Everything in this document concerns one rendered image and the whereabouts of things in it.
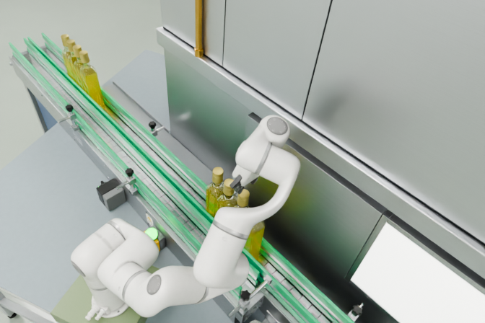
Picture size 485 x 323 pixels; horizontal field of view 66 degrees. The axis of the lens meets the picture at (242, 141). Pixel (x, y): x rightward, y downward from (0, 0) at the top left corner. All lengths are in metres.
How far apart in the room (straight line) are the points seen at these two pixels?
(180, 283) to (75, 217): 0.85
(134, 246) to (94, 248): 0.12
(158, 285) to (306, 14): 0.67
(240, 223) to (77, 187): 1.06
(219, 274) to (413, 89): 0.54
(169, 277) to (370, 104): 0.58
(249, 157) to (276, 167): 0.06
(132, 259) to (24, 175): 0.96
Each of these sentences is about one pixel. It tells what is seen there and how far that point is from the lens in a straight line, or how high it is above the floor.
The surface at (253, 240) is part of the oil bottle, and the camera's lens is 1.19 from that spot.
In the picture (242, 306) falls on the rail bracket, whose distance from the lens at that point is 1.17.
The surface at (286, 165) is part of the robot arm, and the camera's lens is 0.80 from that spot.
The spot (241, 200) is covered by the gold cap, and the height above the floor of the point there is 1.15.
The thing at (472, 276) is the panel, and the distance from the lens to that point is 0.99.
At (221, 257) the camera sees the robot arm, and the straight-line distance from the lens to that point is 0.81.
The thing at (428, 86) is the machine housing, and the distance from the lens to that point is 0.80.
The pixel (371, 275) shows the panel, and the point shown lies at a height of 1.08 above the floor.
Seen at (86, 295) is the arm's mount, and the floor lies 0.82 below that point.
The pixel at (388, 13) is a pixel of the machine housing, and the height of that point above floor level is 1.75.
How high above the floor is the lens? 2.05
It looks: 44 degrees down
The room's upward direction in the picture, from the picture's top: 6 degrees clockwise
